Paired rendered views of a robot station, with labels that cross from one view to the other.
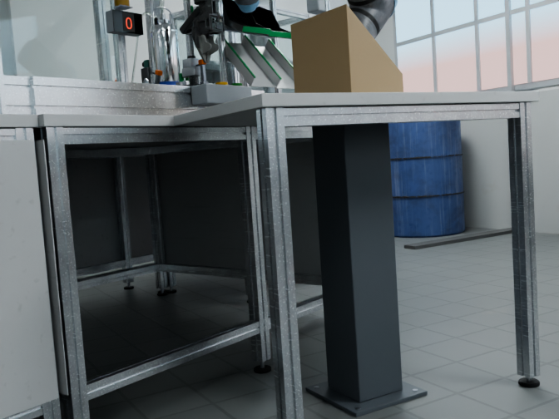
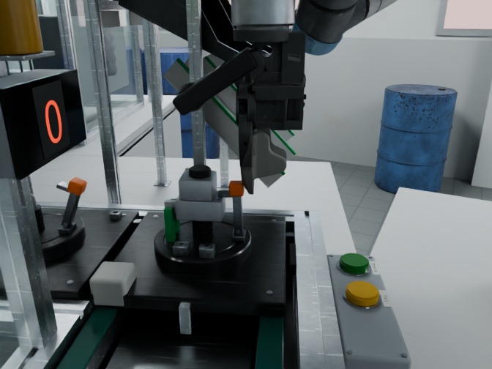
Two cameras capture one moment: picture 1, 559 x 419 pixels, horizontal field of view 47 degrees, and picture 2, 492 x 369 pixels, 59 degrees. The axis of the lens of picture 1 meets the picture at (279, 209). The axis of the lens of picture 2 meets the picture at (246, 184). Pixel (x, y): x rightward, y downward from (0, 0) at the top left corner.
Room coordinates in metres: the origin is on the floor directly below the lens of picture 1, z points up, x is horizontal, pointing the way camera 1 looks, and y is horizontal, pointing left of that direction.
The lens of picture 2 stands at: (1.77, 0.53, 1.29)
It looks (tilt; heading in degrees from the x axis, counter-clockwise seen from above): 22 degrees down; 326
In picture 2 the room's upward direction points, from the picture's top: straight up
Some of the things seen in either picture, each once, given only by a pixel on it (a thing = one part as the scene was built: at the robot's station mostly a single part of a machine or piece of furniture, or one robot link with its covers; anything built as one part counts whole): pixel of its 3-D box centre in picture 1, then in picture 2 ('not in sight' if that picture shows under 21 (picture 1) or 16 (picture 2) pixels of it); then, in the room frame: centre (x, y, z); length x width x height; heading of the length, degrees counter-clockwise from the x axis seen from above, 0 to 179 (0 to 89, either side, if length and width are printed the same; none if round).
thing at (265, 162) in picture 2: (205, 48); (263, 165); (2.20, 0.21, 1.11); 0.06 x 0.03 x 0.09; 51
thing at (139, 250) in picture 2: not in sight; (203, 254); (2.27, 0.27, 0.96); 0.24 x 0.24 x 0.02; 51
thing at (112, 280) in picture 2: not in sight; (113, 283); (2.25, 0.41, 0.97); 0.05 x 0.05 x 0.04; 51
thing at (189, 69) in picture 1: (190, 66); (193, 191); (2.27, 0.28, 1.06); 0.08 x 0.04 x 0.07; 51
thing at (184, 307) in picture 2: not in sight; (186, 318); (2.17, 0.35, 0.95); 0.01 x 0.01 x 0.04; 51
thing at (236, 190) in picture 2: (201, 71); (231, 207); (2.24, 0.24, 1.04); 0.04 x 0.02 x 0.08; 51
